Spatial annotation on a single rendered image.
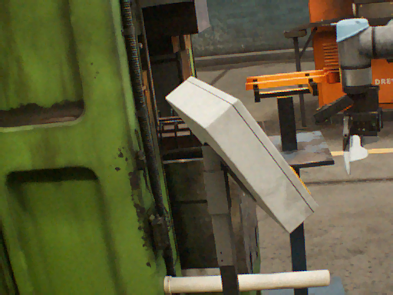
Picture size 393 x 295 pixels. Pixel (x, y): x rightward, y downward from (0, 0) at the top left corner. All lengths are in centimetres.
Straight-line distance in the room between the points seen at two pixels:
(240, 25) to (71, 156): 810
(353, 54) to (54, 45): 73
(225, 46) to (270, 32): 79
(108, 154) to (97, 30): 30
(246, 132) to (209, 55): 860
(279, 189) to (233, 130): 15
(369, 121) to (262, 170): 40
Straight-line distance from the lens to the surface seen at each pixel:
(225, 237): 127
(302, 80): 221
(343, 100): 136
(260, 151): 106
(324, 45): 525
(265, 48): 944
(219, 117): 102
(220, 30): 953
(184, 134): 171
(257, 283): 156
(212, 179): 121
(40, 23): 149
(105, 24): 137
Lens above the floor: 141
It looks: 16 degrees down
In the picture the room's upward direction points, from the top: 8 degrees counter-clockwise
